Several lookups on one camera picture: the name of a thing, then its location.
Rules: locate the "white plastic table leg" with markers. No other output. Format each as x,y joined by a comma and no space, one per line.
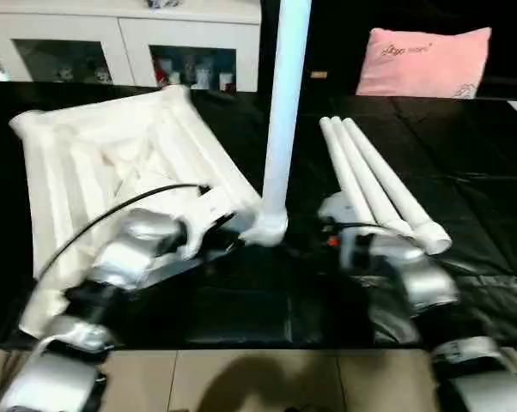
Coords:
396,189
284,103
361,172
340,163

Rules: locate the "white plastic table top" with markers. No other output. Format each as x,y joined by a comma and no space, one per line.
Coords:
95,154

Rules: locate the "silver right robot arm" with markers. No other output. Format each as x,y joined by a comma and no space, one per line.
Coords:
422,292

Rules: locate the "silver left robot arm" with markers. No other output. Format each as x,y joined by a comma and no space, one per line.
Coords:
112,266

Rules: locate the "black work mat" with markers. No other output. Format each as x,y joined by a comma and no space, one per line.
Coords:
465,172

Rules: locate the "red bottle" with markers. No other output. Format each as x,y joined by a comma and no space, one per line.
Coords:
161,75

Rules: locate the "black cabinet with gold label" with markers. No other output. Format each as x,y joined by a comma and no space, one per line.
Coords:
327,43

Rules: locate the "pink pillow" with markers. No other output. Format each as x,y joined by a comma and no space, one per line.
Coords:
422,62

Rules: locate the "white glass-door cabinet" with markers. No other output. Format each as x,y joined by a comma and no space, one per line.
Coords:
112,34

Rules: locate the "dark patterned ornament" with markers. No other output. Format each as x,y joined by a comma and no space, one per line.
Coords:
162,3

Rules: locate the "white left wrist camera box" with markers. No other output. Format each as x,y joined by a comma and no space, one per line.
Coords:
209,215

